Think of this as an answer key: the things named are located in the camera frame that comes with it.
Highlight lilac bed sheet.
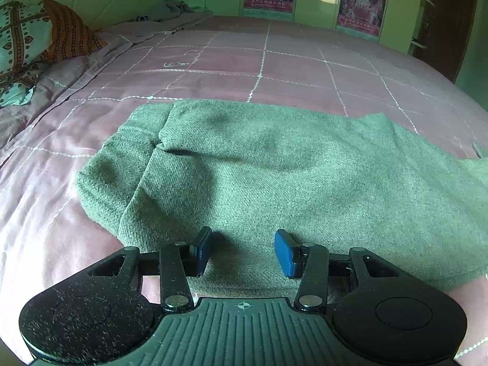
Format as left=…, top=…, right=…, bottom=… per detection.
left=0, top=11, right=214, bottom=161

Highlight grey-green knit pants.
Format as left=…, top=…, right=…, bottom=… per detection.
left=76, top=99, right=488, bottom=306

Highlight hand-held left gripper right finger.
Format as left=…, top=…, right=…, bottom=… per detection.
left=274, top=229, right=401, bottom=311

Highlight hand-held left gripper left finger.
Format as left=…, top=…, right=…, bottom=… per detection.
left=88, top=226, right=213, bottom=311

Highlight patterned teal orange pillow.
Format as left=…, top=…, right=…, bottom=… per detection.
left=0, top=0, right=109, bottom=107

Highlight crumpled grey cloth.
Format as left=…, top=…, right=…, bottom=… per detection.
left=135, top=0, right=210, bottom=23

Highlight pink checked bed blanket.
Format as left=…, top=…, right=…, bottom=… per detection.
left=0, top=15, right=488, bottom=363

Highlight dark brown wooden door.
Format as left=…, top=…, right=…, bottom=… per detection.
left=412, top=0, right=480, bottom=83

